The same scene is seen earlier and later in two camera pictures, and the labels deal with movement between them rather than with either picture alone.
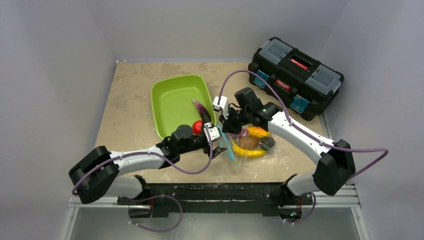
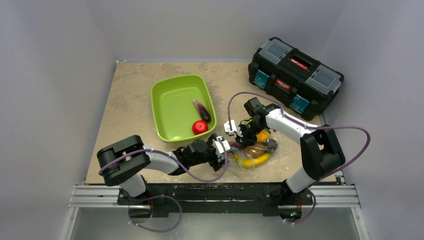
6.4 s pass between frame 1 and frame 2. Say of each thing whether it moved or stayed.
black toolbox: stayed
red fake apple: stayed
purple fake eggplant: stayed
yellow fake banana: moved
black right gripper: moved
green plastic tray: stayed
